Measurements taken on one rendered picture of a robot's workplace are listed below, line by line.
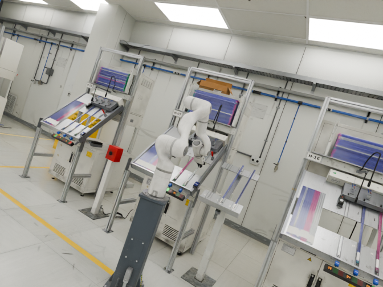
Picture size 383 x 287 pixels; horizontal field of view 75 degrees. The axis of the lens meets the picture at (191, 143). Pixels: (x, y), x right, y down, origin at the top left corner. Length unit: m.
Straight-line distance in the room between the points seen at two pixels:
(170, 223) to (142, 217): 0.93
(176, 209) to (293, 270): 1.15
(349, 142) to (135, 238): 1.85
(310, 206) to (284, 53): 2.72
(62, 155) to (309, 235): 2.95
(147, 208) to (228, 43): 3.48
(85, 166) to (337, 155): 2.71
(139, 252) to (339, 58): 3.62
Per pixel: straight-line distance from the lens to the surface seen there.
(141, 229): 1.79
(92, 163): 3.28
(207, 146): 2.09
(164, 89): 4.82
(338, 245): 2.14
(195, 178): 2.28
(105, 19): 5.56
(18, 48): 6.17
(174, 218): 2.64
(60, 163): 3.69
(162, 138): 1.71
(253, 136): 4.04
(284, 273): 2.44
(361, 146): 2.48
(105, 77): 3.58
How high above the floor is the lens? 1.20
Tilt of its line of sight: 2 degrees down
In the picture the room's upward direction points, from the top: 19 degrees clockwise
